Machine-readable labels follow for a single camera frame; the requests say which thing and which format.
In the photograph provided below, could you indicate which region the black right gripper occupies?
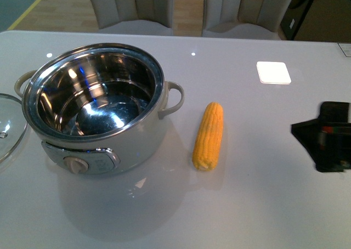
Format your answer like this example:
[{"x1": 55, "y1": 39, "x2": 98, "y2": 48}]
[{"x1": 291, "y1": 101, "x2": 350, "y2": 173}]

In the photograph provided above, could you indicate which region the yellow corn cob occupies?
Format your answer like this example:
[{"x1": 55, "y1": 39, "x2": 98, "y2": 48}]
[{"x1": 192, "y1": 102, "x2": 224, "y2": 171}]

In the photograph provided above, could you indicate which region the glass pot lid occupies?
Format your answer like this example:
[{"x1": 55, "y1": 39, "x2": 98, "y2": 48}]
[{"x1": 1, "y1": 93, "x2": 27, "y2": 163}]

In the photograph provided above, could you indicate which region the cream electric cooking pot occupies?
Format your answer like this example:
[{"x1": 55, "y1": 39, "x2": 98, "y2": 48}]
[{"x1": 14, "y1": 43, "x2": 184, "y2": 174}]

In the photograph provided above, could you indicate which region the label sticker on table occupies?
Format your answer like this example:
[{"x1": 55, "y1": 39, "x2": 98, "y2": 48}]
[{"x1": 338, "y1": 43, "x2": 351, "y2": 58}]

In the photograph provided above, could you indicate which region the right beige upholstered chair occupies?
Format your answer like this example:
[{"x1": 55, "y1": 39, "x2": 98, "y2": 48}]
[{"x1": 201, "y1": 0, "x2": 292, "y2": 40}]

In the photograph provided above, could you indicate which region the beige upholstered chair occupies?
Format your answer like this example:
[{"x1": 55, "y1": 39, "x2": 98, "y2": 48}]
[
  {"x1": 201, "y1": 0, "x2": 292, "y2": 40},
  {"x1": 90, "y1": 0, "x2": 174, "y2": 36}
]

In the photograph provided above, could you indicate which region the black washing machine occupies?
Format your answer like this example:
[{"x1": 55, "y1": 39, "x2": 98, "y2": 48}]
[{"x1": 280, "y1": 0, "x2": 314, "y2": 40}]

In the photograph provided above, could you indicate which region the left beige upholstered chair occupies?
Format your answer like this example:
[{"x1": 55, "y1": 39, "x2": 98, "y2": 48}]
[{"x1": 90, "y1": 0, "x2": 174, "y2": 36}]

